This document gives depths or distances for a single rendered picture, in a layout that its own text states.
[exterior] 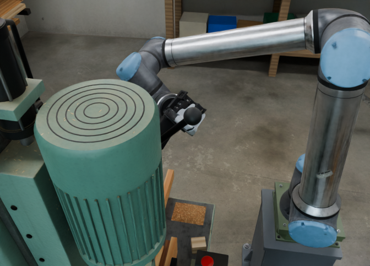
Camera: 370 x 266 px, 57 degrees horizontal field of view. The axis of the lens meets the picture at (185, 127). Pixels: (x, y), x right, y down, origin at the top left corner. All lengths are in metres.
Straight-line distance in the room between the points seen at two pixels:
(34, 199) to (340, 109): 0.70
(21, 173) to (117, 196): 0.15
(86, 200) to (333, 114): 0.64
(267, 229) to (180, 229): 0.55
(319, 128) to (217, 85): 2.40
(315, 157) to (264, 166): 1.52
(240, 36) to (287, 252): 0.89
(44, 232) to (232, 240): 1.57
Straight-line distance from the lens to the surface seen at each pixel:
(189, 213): 1.08
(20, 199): 0.61
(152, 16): 4.02
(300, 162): 1.32
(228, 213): 2.22
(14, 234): 0.71
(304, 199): 1.16
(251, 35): 1.00
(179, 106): 0.85
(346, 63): 0.84
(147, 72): 1.01
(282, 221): 1.46
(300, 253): 1.51
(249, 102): 3.11
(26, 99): 0.53
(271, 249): 1.48
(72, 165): 0.45
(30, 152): 0.59
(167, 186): 1.12
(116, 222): 0.55
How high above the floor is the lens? 1.80
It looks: 40 degrees down
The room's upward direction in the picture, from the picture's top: straight up
